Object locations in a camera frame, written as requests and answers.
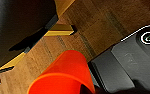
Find dark robot base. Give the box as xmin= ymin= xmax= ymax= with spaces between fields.
xmin=86 ymin=23 xmax=150 ymax=94

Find yellow wooden gaming table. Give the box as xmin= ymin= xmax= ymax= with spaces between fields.
xmin=0 ymin=0 xmax=77 ymax=73

